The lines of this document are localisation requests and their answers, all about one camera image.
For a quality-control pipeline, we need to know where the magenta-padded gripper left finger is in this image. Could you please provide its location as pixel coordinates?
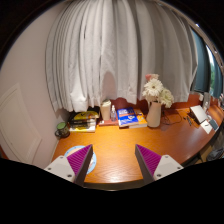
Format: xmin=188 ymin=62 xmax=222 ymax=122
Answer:
xmin=43 ymin=143 xmax=94 ymax=187

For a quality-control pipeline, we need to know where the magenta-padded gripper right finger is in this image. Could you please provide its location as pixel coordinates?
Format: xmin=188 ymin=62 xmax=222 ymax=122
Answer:
xmin=134 ymin=143 xmax=184 ymax=184

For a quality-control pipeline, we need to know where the dark mug with green inside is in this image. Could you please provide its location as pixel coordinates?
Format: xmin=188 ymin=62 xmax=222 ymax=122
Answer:
xmin=54 ymin=121 xmax=71 ymax=139

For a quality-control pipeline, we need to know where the yellow book with white pages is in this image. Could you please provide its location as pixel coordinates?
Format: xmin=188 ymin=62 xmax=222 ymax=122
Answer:
xmin=69 ymin=125 xmax=97 ymax=133

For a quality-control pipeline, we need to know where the white pitcher vase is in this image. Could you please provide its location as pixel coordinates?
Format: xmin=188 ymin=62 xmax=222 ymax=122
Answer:
xmin=145 ymin=100 xmax=163 ymax=129

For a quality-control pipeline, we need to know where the yellow and black book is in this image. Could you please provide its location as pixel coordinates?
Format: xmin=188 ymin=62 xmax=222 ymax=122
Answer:
xmin=69 ymin=110 xmax=100 ymax=122

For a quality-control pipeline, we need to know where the red-brown book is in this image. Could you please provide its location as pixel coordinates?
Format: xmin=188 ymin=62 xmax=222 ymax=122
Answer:
xmin=98 ymin=119 xmax=119 ymax=127

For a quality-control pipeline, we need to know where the blue book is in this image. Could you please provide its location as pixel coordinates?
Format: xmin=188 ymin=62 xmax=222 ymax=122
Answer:
xmin=116 ymin=107 xmax=140 ymax=128

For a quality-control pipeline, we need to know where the cream lidded cup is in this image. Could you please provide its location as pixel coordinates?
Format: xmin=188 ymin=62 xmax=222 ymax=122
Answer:
xmin=99 ymin=99 xmax=113 ymax=122

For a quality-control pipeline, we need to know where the clear spray bottle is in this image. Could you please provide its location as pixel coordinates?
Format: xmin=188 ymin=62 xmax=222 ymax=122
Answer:
xmin=110 ymin=104 xmax=118 ymax=122

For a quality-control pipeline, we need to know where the white curtain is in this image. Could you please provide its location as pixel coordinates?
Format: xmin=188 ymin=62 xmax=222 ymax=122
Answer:
xmin=44 ymin=0 xmax=199 ymax=113

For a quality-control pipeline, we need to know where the black cable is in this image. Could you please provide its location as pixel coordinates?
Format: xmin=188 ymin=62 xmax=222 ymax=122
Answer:
xmin=161 ymin=108 xmax=189 ymax=126

